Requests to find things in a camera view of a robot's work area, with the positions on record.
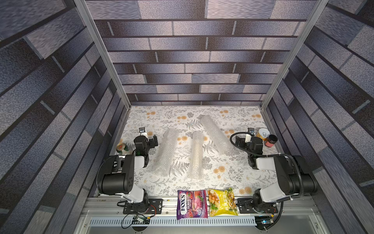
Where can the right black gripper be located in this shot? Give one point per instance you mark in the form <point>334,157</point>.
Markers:
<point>241,141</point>

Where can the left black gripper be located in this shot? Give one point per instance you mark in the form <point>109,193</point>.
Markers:
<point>150,141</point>

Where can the bubble wrap sheet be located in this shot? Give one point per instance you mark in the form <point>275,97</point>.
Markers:
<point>196,158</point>

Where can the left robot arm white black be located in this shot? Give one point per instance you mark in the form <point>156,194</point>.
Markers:
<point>116,176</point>

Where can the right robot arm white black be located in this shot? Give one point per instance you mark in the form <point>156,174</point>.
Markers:
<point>294,178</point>

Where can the small red jar black lid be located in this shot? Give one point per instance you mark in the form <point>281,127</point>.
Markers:
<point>271,140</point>

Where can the yellow snack bag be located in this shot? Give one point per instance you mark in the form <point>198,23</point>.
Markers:
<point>222,202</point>

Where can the purple Fox's candy bag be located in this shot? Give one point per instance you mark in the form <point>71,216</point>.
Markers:
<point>191,204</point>

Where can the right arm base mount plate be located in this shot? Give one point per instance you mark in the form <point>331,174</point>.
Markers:
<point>248,206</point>

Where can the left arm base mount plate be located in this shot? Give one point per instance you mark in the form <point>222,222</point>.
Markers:
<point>150,206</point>

